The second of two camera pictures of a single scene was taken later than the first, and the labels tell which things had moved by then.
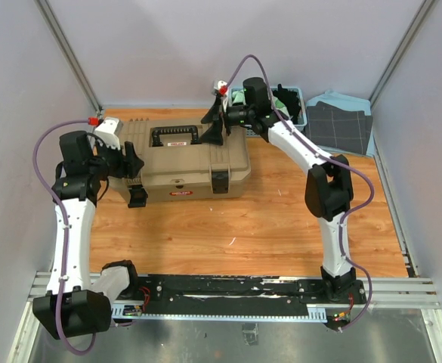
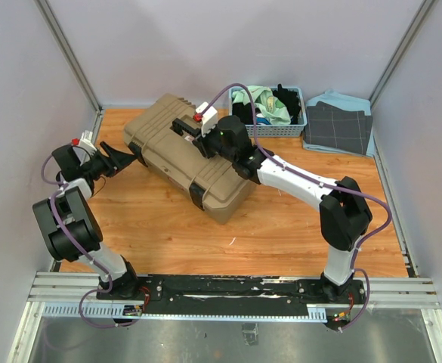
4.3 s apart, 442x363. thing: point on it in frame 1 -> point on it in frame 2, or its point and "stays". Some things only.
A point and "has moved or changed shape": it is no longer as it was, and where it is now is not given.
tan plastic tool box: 177,166 has moved or changed shape
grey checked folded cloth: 328,126 stays
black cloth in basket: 292,101 stays
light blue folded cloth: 347,103 stays
